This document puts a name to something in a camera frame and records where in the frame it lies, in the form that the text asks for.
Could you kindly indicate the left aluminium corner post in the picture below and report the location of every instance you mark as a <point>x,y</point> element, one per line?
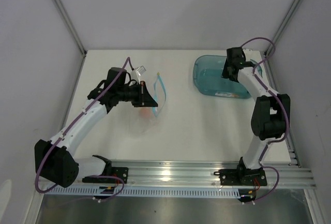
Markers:
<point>69,25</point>

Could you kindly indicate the white slotted cable duct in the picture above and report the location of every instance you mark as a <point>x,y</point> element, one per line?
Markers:
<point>139,191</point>

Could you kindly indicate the aluminium front rail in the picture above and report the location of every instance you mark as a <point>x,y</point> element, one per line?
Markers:
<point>200,174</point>

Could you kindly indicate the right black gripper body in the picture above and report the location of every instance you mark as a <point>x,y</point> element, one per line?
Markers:
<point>226,72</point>

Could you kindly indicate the blue plastic tub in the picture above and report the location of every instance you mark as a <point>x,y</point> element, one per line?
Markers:
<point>207,78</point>

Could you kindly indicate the brown egg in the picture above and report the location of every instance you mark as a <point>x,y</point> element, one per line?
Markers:
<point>145,113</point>

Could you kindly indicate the clear zip top bag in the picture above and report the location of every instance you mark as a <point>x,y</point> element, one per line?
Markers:
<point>139,125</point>

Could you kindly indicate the right aluminium side rail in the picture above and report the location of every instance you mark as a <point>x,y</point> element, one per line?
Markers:
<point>279,149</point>

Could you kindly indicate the right aluminium corner post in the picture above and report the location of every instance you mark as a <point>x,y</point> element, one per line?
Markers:
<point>286,20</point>

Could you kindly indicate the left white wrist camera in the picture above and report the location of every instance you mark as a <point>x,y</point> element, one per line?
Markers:
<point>136,73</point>

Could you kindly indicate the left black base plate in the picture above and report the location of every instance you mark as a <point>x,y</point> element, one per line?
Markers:
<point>119,174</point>

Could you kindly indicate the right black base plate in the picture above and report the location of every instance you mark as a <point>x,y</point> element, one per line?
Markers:
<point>237,177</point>

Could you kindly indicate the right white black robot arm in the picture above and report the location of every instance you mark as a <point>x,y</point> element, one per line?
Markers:
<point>271,115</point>

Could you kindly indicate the aluminium corner post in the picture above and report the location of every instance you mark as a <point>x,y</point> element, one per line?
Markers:
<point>69,25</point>
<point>286,20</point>

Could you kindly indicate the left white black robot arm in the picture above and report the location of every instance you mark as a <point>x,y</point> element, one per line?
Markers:
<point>54,159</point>

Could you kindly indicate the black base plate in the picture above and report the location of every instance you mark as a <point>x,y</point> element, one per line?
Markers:
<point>119,174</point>
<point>237,177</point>

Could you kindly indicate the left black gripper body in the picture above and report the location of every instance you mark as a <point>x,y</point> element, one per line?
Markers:
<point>129,93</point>

